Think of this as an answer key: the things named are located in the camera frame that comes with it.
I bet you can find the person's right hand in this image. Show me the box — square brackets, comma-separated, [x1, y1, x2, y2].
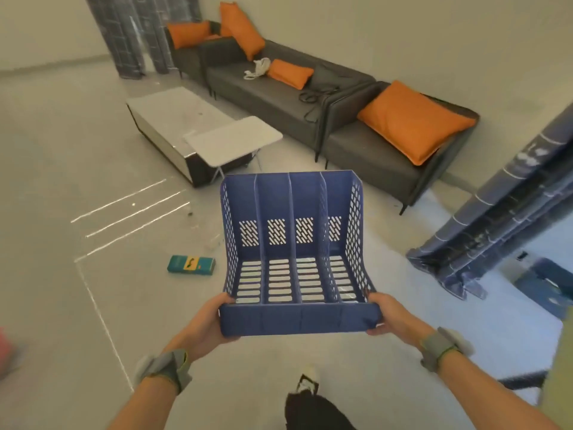
[366, 292, 436, 353]

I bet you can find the person's left hand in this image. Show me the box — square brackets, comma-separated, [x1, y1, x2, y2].
[171, 292, 242, 362]

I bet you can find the blue plastic file organizer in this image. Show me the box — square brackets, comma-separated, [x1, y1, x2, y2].
[218, 171, 383, 339]

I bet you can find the person's right forearm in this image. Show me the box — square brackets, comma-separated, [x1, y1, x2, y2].
[436, 349, 562, 430]

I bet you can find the person's left forearm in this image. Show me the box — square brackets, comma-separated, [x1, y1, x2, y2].
[107, 375, 183, 430]

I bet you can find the teal box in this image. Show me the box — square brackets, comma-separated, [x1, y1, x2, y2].
[167, 255, 216, 277]

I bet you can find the grey right wristband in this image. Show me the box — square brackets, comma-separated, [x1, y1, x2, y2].
[420, 327, 475, 373]

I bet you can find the grey wristband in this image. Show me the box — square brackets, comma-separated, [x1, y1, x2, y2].
[420, 327, 475, 373]
[133, 349, 192, 396]

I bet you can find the grey left wristband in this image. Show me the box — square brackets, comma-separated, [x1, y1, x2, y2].
[133, 349, 192, 396]

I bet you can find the person's white shoe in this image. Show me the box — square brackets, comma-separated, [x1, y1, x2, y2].
[295, 364, 321, 395]

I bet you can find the person's black trouser leg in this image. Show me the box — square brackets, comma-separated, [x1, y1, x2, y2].
[285, 391, 357, 430]

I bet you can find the white folding side table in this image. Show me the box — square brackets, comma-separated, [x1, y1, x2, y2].
[183, 116, 284, 184]

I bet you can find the white marble coffee table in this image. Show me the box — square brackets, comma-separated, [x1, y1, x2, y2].
[126, 87, 256, 188]

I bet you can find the large orange cushion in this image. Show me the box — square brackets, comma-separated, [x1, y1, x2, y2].
[357, 80, 477, 166]

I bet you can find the dark grey sofa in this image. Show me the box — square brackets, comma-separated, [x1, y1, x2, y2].
[199, 38, 480, 215]

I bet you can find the pink object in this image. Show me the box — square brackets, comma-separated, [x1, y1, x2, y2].
[0, 327, 15, 380]

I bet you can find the white cloth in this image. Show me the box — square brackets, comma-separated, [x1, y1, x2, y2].
[244, 57, 271, 80]

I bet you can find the small orange cushion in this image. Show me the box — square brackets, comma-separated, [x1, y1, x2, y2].
[267, 59, 315, 90]

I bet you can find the dark grey armchair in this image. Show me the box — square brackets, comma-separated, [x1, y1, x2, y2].
[164, 21, 224, 85]

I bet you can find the wide orange cushion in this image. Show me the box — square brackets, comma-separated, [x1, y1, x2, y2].
[167, 20, 212, 50]

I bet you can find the tall orange cushion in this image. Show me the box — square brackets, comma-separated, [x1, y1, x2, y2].
[219, 1, 266, 62]

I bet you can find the grey patterned curtain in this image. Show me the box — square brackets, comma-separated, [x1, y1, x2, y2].
[85, 0, 203, 80]

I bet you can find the black cable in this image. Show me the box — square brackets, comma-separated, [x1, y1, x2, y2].
[298, 84, 341, 122]

